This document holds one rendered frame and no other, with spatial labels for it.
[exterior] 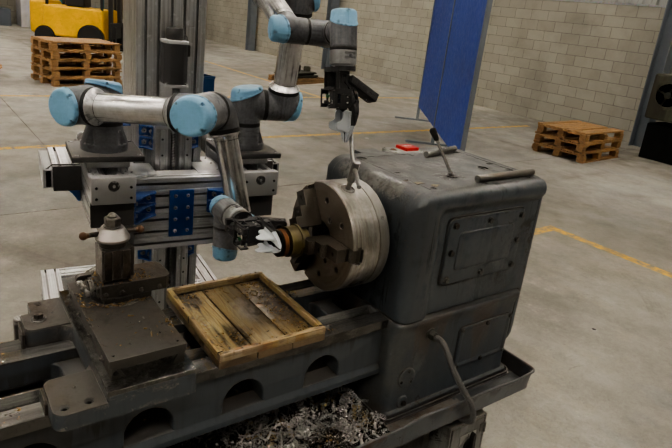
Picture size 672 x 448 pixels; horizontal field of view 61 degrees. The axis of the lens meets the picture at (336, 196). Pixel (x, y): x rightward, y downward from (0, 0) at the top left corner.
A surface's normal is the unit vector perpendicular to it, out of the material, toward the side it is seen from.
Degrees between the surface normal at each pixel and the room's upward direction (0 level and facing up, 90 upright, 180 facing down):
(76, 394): 0
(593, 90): 90
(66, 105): 91
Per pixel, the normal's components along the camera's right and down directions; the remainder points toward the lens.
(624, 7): -0.79, 0.10
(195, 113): -0.14, 0.28
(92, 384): 0.11, -0.95
